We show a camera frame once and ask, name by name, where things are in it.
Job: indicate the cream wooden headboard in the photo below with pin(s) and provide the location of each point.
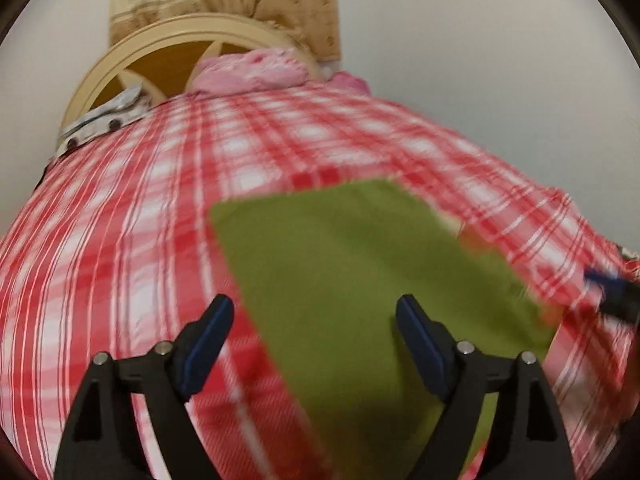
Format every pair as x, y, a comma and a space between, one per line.
165, 45

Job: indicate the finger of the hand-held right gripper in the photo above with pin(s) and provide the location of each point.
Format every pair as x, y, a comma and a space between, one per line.
612, 287

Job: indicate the grey printed pillow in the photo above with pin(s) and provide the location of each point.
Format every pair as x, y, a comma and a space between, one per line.
105, 117

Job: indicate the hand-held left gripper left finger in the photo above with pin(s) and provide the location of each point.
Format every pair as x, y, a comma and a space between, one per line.
212, 332

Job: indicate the red plaid blanket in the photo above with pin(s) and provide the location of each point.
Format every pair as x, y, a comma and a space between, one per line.
125, 240

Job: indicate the green knit sweater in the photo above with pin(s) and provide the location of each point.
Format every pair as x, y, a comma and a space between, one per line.
350, 280

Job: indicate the pink ruffled pillow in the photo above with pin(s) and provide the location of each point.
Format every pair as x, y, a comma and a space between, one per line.
250, 70

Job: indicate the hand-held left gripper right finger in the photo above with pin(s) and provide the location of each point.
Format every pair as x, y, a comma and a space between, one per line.
417, 332

